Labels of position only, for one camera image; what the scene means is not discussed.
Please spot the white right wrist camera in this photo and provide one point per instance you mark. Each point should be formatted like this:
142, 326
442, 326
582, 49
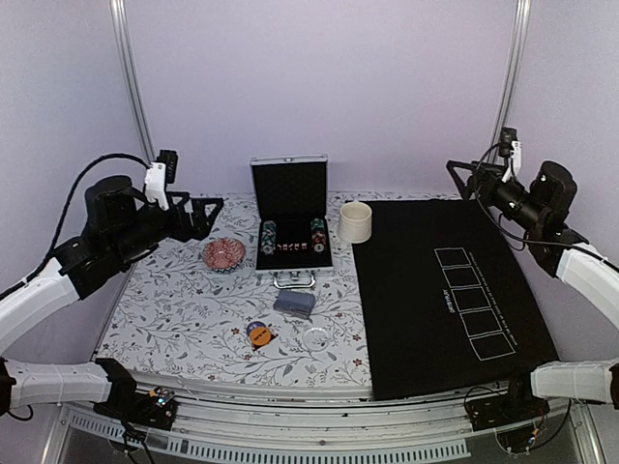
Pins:
510, 151

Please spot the red patterned bowl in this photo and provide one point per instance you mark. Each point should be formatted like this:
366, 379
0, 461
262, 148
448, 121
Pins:
224, 255

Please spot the clear dealer button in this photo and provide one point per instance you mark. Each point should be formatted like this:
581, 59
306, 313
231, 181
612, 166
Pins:
317, 339

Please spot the black poker mat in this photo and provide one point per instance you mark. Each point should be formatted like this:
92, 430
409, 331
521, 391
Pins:
446, 305

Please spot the floral table cloth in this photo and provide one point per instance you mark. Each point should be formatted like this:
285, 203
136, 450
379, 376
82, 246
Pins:
177, 319

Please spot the red black chip stack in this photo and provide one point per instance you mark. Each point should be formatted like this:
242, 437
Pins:
318, 235

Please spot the aluminium poker chip case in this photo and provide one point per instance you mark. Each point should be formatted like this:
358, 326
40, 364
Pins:
292, 191

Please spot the right aluminium frame post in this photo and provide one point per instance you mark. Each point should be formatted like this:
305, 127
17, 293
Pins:
515, 56

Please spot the left aluminium frame post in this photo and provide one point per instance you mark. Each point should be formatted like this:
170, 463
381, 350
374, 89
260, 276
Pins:
122, 36

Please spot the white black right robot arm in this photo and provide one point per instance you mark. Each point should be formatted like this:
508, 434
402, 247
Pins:
541, 211

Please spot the blue playing card deck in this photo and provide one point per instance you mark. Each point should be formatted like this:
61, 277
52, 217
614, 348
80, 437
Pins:
293, 303

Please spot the purple small blind button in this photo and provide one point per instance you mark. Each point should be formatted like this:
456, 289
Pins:
254, 325

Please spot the row of red dice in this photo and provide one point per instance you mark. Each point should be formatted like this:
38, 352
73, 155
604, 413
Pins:
292, 247

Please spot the white ceramic cup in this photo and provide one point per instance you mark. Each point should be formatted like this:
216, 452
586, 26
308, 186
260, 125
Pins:
355, 222

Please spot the aluminium frame post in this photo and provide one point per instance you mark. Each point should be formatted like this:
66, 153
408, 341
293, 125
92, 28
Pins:
515, 56
122, 36

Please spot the red triangular all-in marker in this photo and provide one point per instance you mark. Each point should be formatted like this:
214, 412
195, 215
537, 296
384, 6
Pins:
258, 349

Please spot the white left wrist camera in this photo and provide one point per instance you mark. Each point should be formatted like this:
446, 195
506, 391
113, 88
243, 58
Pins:
159, 175

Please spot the orange big blind button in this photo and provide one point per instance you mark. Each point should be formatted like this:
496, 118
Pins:
260, 336

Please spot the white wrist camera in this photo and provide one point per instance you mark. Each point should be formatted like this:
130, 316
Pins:
510, 151
159, 175

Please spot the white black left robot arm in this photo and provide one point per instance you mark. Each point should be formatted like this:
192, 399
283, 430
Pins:
123, 225

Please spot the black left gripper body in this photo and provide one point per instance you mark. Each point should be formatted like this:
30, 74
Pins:
178, 229

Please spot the blue green chip stack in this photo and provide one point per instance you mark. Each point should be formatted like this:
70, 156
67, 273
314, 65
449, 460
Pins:
268, 239

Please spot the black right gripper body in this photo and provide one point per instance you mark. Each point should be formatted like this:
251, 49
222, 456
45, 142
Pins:
489, 198

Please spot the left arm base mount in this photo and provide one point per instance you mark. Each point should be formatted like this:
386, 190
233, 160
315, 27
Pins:
156, 408

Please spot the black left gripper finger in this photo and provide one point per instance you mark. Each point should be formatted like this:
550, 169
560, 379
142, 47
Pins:
204, 214
178, 198

